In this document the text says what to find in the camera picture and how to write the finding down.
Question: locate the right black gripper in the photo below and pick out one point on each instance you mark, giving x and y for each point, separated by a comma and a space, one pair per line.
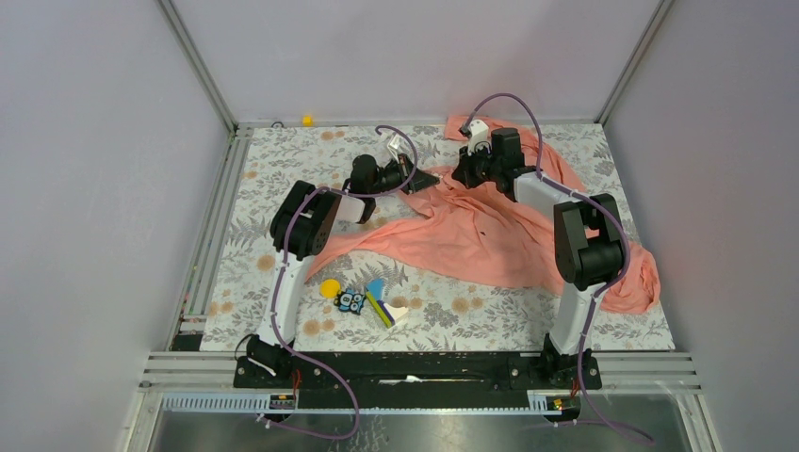
463, 173

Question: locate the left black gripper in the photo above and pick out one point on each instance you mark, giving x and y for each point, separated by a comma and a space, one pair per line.
405, 170

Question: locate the salmon pink jacket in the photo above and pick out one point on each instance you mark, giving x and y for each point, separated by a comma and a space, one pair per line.
480, 236

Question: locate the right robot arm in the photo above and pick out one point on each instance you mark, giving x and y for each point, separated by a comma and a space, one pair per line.
591, 251

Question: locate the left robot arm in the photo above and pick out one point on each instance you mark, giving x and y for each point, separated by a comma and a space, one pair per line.
300, 230

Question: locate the blue triangular block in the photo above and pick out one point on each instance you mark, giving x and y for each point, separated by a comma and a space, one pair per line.
375, 288

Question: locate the floral patterned mat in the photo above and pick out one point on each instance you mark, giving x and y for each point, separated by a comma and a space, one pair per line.
445, 314

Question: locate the white arch block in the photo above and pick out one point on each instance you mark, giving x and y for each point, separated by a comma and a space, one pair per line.
393, 314

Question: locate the black owl toy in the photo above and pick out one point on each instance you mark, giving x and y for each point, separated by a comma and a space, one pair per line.
350, 301

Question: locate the green purple flat block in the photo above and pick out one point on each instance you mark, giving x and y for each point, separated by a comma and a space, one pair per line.
382, 310

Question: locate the yellow round disc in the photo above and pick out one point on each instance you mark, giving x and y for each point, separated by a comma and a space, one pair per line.
330, 288

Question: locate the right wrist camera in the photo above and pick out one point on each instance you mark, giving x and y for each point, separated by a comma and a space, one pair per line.
477, 134

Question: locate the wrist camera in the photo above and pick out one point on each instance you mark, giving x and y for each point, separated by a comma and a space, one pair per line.
395, 146
477, 134

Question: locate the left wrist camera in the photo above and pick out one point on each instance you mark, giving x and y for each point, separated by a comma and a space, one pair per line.
395, 146

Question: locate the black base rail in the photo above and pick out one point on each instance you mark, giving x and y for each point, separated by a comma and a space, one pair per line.
426, 380

